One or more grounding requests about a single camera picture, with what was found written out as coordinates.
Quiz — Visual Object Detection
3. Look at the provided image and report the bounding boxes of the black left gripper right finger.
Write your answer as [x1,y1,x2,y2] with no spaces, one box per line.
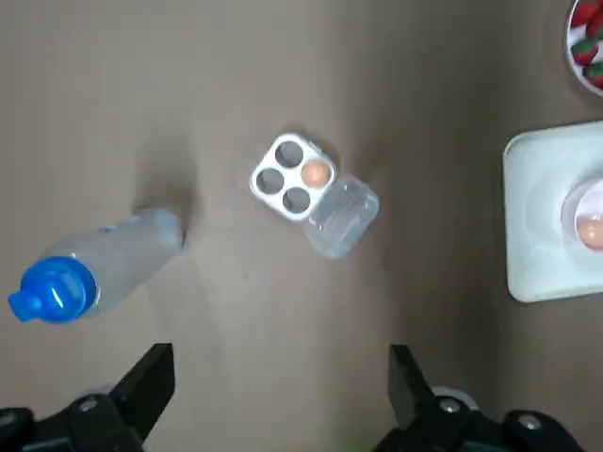
[376,344,583,452]

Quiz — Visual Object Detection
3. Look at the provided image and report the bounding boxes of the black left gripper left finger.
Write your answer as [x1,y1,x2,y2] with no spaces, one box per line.
[0,343,175,452]

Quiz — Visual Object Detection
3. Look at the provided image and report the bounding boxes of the brown egg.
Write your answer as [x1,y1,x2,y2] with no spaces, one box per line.
[577,217,603,250]
[300,159,331,188]

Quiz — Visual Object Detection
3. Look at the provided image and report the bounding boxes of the clear plastic egg box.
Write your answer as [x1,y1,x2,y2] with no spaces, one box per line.
[248,133,382,260]

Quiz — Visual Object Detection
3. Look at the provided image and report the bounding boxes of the cream plastic tray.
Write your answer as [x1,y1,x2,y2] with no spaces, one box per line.
[501,120,603,304]

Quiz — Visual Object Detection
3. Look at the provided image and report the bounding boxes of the clear bottle with blue cap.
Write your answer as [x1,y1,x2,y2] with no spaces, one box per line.
[7,208,186,325]

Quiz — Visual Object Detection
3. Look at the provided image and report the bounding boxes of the white plate of strawberries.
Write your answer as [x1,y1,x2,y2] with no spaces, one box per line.
[562,0,603,100]

